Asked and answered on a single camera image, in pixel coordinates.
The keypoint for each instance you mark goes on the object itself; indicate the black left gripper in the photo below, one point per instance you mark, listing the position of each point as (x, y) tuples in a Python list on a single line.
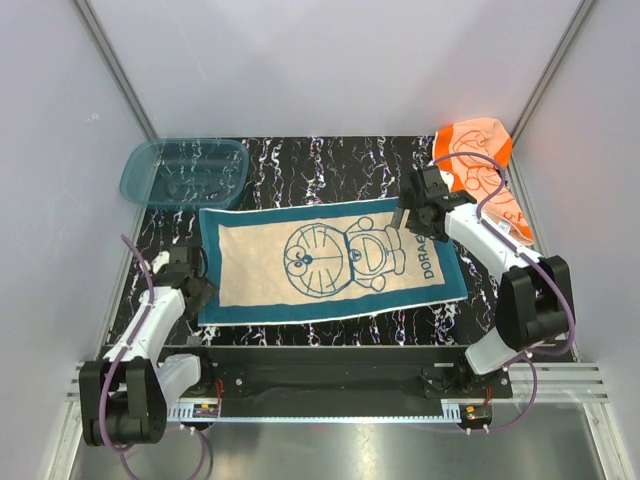
[(208, 291)]

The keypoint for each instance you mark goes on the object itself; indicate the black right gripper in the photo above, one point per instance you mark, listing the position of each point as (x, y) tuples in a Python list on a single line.
[(412, 224)]

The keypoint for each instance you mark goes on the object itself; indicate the orange cartoon towel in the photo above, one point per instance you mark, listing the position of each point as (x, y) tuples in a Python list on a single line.
[(471, 151)]

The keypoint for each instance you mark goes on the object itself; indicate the teal beige cartoon towel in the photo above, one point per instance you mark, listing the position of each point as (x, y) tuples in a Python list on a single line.
[(319, 263)]

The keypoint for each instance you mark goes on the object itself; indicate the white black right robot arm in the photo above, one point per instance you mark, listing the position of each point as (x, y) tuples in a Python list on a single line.
[(534, 302)]

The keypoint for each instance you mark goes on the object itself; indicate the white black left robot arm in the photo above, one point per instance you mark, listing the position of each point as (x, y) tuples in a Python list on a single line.
[(125, 396)]

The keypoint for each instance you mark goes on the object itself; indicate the left controller board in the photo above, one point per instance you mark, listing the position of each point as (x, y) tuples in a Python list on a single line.
[(206, 410)]

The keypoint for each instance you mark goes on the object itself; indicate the controller board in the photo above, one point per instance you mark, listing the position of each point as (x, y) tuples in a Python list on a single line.
[(206, 410), (476, 416)]

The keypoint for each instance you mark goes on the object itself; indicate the teal transparent plastic basin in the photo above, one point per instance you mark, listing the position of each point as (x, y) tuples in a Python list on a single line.
[(185, 173)]

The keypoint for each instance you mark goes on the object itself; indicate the right controller board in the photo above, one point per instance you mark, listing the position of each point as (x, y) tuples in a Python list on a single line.
[(476, 416)]

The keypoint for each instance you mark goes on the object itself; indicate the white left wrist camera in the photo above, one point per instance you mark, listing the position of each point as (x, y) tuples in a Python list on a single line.
[(159, 261)]

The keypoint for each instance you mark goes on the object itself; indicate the left slotted cable duct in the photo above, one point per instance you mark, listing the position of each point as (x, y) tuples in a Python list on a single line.
[(182, 411)]

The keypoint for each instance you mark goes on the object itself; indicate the slotted cable duct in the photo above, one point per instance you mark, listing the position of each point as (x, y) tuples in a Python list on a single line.
[(182, 411), (451, 411)]

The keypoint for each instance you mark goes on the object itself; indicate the right rear aluminium post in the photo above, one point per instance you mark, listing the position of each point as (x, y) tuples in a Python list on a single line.
[(568, 38)]

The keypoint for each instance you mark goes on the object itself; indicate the aluminium post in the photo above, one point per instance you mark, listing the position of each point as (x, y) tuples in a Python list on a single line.
[(107, 52), (568, 38)]

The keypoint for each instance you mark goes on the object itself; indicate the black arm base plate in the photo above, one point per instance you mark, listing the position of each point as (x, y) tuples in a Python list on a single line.
[(248, 371)]

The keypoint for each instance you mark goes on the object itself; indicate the right slotted cable duct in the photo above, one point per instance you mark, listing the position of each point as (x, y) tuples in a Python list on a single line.
[(451, 411)]

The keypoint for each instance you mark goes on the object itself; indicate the aluminium front frame rail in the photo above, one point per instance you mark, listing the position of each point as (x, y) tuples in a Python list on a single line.
[(557, 382)]

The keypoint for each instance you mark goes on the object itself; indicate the left rear aluminium post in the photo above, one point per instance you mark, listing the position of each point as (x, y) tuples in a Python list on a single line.
[(107, 52)]

